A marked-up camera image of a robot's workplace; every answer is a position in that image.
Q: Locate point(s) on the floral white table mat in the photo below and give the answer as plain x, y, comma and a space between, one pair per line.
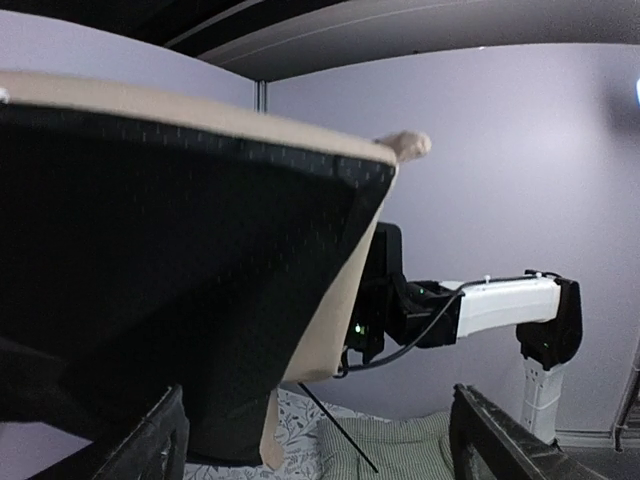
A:
296, 433

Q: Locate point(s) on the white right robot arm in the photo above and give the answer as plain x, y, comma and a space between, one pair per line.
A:
544, 307

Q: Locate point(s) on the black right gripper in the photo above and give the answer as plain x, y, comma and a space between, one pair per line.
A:
381, 308

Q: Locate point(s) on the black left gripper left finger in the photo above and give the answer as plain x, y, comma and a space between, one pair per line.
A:
148, 445

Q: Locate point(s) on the beige fabric pet tent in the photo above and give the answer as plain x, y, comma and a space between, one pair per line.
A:
150, 239

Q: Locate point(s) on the green checkered pet cushion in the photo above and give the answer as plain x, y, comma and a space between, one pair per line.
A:
415, 448

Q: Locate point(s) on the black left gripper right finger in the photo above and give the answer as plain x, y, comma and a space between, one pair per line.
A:
486, 443

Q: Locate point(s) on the right aluminium frame post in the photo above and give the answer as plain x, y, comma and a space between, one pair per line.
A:
261, 96

